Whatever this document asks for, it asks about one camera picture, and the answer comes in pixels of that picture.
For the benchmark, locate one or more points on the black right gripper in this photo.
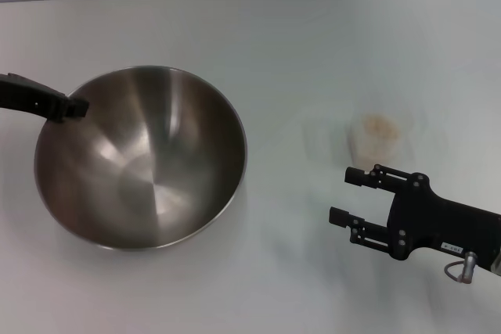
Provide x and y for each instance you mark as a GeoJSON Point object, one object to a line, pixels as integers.
{"type": "Point", "coordinates": [430, 220]}

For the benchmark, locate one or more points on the clear plastic cup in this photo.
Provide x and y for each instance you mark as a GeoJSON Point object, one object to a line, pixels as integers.
{"type": "Point", "coordinates": [358, 154]}

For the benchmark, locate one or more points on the white rice grains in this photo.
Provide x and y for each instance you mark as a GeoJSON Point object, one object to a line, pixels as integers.
{"type": "Point", "coordinates": [377, 127]}

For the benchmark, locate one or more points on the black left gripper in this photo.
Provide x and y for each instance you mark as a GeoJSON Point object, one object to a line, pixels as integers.
{"type": "Point", "coordinates": [27, 95]}

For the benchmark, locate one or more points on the stainless steel mixing bowl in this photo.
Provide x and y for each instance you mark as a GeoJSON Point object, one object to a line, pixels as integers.
{"type": "Point", "coordinates": [156, 169]}

